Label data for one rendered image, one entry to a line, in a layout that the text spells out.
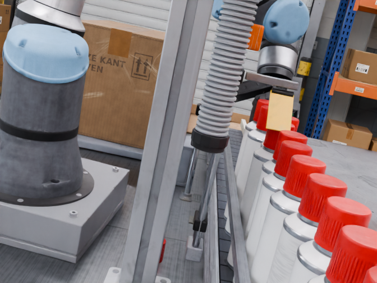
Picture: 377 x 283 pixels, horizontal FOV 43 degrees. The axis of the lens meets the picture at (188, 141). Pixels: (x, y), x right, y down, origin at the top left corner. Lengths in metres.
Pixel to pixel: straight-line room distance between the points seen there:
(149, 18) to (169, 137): 4.44
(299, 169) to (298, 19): 0.40
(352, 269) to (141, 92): 0.89
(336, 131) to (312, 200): 3.96
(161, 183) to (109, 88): 0.62
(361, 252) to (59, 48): 0.50
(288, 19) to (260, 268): 0.44
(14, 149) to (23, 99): 0.07
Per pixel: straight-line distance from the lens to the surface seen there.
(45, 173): 0.72
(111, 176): 0.84
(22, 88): 0.69
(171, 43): 0.53
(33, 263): 0.69
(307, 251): 0.37
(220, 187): 0.94
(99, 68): 1.16
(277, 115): 0.59
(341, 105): 5.05
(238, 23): 0.42
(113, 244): 0.76
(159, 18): 4.96
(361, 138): 4.40
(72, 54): 0.69
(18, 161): 0.72
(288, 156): 0.49
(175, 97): 0.55
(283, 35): 0.79
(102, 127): 1.18
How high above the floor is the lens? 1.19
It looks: 15 degrees down
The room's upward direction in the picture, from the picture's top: 12 degrees clockwise
